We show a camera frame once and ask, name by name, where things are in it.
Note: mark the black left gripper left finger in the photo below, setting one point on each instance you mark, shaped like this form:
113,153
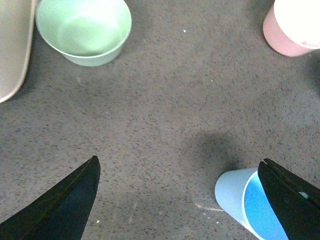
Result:
62,212

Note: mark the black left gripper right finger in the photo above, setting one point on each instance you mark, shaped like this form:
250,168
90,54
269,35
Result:
295,202

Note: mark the blue cup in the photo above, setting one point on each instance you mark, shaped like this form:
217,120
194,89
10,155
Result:
240,194

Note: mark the pink bowl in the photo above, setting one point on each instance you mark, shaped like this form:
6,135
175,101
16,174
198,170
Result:
292,27

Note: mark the mint green bowl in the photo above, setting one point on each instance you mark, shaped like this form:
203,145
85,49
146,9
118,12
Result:
88,33

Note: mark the white two-slot toaster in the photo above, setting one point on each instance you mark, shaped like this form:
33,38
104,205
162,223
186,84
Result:
16,34

